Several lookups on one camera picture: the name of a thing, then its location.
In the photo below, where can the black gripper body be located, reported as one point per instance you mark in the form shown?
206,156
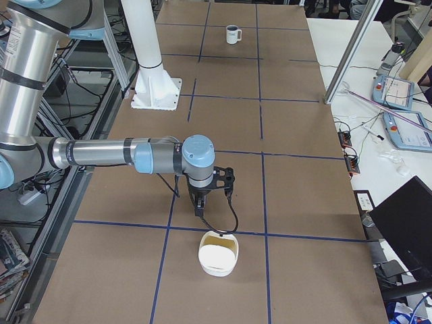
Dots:
198,192

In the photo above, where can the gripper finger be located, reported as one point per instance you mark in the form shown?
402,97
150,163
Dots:
199,206

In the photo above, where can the white ribbed mug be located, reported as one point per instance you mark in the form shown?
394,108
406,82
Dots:
233,34

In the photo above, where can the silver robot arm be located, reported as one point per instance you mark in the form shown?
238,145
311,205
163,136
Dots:
37,28

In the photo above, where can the white oval container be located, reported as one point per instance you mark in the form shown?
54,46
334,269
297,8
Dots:
217,254

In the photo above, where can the lower orange circuit board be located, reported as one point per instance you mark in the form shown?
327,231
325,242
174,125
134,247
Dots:
352,164

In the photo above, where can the orange circuit board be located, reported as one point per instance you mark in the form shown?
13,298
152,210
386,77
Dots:
345,138
352,164

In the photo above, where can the upper orange circuit board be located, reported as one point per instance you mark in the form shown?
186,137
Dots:
345,138

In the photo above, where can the white label card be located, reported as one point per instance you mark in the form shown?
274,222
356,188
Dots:
364,200

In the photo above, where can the white power strip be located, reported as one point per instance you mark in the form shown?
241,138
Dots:
28,196

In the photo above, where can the black laptop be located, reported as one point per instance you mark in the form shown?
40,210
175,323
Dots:
404,220

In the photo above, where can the lower teach pendant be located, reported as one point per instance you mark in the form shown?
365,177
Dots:
405,135

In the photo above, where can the teach pendant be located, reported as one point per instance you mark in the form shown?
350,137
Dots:
393,92
405,135

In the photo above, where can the upper teach pendant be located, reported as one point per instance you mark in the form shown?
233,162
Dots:
393,92

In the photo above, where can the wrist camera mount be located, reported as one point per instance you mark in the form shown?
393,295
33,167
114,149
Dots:
223,179

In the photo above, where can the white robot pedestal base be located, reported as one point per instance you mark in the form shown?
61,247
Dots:
154,88

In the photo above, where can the aluminium frame post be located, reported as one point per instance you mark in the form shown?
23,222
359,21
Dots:
367,17

